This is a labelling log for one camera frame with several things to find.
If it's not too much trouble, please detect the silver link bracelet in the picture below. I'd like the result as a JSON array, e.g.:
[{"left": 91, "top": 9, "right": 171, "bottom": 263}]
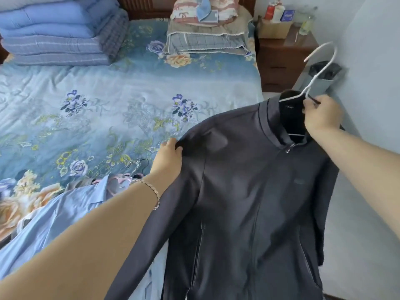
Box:
[{"left": 130, "top": 179, "right": 160, "bottom": 211}]

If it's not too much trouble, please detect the pink plastic hanger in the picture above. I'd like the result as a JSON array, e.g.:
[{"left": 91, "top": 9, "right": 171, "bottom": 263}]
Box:
[{"left": 107, "top": 173, "right": 135, "bottom": 193}]

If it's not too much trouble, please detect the white wire hanger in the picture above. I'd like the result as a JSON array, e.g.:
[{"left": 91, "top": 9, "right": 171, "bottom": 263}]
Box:
[
  {"left": 278, "top": 42, "right": 338, "bottom": 138},
  {"left": 124, "top": 158, "right": 142, "bottom": 178}
]

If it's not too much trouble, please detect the white bottle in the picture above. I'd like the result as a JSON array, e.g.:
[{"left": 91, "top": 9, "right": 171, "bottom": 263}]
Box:
[{"left": 271, "top": 1, "right": 285, "bottom": 24}]

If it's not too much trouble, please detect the blue floral bed quilt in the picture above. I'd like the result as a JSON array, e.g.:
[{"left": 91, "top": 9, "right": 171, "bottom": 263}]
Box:
[{"left": 0, "top": 18, "right": 265, "bottom": 247}]

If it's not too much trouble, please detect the person's left hand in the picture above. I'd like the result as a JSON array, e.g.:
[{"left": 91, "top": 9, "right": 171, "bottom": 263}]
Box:
[{"left": 145, "top": 137, "right": 184, "bottom": 194}]

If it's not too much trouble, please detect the person's right forearm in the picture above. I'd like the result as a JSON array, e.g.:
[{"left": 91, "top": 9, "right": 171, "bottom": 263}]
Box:
[{"left": 312, "top": 127, "right": 400, "bottom": 241}]

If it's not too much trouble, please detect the brown cardboard box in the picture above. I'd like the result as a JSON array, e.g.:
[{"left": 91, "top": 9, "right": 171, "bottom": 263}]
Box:
[{"left": 257, "top": 17, "right": 294, "bottom": 40}]

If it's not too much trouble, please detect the pale blue folded blanket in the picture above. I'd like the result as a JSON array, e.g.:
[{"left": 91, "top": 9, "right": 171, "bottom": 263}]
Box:
[{"left": 0, "top": 9, "right": 129, "bottom": 67}]

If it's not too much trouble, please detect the person's right hand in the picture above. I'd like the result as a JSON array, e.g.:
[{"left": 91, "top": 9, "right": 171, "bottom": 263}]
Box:
[{"left": 302, "top": 94, "right": 345, "bottom": 140}]

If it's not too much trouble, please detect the black jacket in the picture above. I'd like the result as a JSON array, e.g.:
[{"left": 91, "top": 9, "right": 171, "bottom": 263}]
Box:
[{"left": 105, "top": 90, "right": 346, "bottom": 300}]

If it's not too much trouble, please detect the dark wooden nightstand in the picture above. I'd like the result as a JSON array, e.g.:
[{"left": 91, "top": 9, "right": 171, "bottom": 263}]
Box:
[{"left": 256, "top": 23, "right": 319, "bottom": 93}]

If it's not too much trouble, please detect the light blue shirt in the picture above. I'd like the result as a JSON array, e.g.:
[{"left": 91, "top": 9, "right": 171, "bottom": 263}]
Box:
[{"left": 0, "top": 175, "right": 169, "bottom": 300}]

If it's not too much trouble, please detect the grey checked pillow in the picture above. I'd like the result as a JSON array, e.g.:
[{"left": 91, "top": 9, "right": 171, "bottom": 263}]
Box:
[{"left": 164, "top": 6, "right": 255, "bottom": 57}]

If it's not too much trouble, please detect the grey plastic holder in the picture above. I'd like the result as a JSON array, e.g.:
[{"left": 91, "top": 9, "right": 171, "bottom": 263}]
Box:
[{"left": 307, "top": 60, "right": 344, "bottom": 91}]

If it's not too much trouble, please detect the striped pillow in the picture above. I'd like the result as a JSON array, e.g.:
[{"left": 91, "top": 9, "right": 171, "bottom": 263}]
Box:
[{"left": 170, "top": 0, "right": 241, "bottom": 27}]

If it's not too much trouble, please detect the lilac grey folded blanket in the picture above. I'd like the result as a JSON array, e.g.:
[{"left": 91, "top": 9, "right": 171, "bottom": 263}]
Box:
[{"left": 0, "top": 0, "right": 79, "bottom": 13}]

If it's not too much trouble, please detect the brown wooden headboard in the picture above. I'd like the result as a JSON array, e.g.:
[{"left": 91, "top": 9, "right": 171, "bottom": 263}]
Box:
[{"left": 115, "top": 0, "right": 257, "bottom": 21}]

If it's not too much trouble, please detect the person's left forearm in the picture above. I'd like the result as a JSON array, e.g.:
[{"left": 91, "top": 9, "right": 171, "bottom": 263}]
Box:
[{"left": 0, "top": 181, "right": 162, "bottom": 300}]

